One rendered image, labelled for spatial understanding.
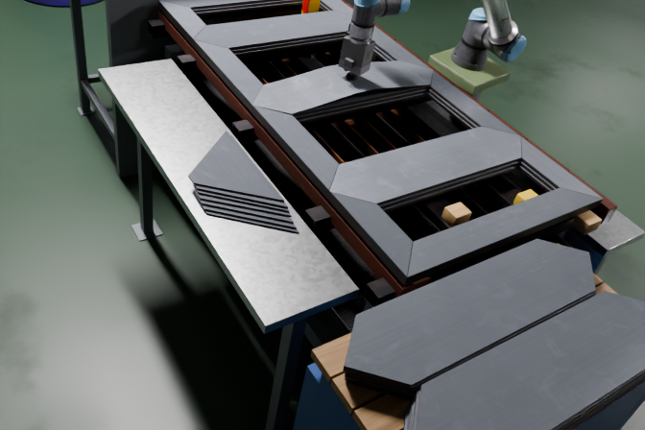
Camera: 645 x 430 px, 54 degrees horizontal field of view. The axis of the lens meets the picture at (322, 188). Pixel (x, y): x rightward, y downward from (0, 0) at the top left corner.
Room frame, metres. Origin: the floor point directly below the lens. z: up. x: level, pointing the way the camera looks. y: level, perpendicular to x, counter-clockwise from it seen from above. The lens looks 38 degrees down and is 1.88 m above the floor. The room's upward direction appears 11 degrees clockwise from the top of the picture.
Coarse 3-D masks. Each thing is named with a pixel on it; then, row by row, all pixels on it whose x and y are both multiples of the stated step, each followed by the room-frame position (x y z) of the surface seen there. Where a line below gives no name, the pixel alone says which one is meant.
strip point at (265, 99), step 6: (264, 84) 1.77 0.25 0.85; (264, 90) 1.73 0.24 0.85; (270, 90) 1.74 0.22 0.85; (258, 96) 1.70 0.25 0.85; (264, 96) 1.70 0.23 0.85; (270, 96) 1.71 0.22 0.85; (258, 102) 1.66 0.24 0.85; (264, 102) 1.67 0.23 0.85; (270, 102) 1.67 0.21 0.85; (276, 102) 1.68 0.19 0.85; (270, 108) 1.64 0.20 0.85; (276, 108) 1.64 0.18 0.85; (282, 108) 1.65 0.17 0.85
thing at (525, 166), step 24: (264, 0) 2.44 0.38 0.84; (288, 0) 2.50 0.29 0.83; (240, 48) 2.01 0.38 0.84; (264, 48) 2.06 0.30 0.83; (288, 48) 2.12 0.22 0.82; (216, 72) 1.84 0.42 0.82; (240, 96) 1.70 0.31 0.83; (360, 96) 1.82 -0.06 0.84; (384, 96) 1.86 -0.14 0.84; (408, 96) 1.92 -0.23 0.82; (432, 96) 1.95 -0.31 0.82; (264, 120) 1.58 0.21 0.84; (312, 120) 1.66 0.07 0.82; (504, 168) 1.59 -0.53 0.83; (528, 168) 1.61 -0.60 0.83; (432, 192) 1.40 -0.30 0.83; (504, 240) 1.25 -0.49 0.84; (456, 264) 1.15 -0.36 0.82
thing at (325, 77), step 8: (312, 72) 1.87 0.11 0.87; (320, 72) 1.88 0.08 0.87; (328, 72) 1.89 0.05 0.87; (320, 80) 1.83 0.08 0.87; (328, 80) 1.84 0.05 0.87; (336, 80) 1.84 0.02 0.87; (328, 88) 1.79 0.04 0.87; (336, 88) 1.79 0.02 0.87; (344, 88) 1.80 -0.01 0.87; (352, 88) 1.80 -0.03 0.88; (336, 96) 1.75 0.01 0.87; (344, 96) 1.76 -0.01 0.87
